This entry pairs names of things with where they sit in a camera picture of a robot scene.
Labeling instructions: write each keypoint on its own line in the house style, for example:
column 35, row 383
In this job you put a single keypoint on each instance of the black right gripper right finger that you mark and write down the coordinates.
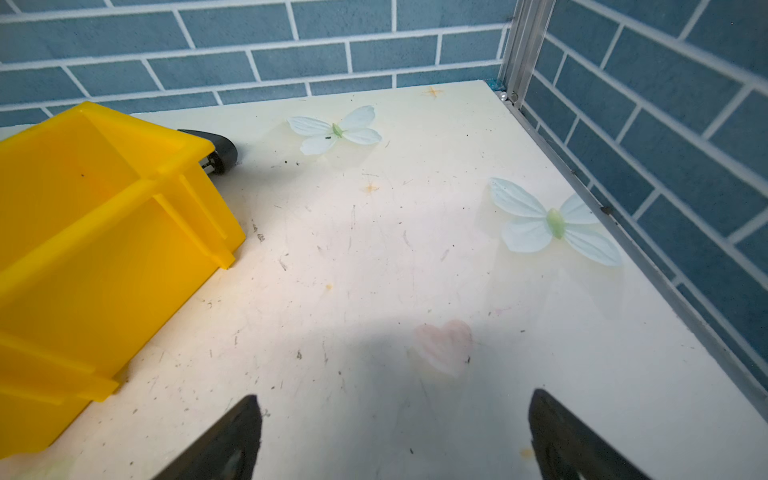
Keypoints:
column 566, row 448

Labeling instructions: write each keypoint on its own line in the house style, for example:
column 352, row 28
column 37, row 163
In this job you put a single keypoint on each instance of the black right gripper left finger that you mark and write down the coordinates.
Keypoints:
column 227, row 450

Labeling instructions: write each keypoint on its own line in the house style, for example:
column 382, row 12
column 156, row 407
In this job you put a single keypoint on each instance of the yellow plastic bin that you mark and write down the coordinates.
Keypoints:
column 108, row 226

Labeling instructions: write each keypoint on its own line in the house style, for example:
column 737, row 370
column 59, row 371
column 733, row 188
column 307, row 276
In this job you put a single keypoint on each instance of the black blue utility knife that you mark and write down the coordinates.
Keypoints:
column 222, row 159

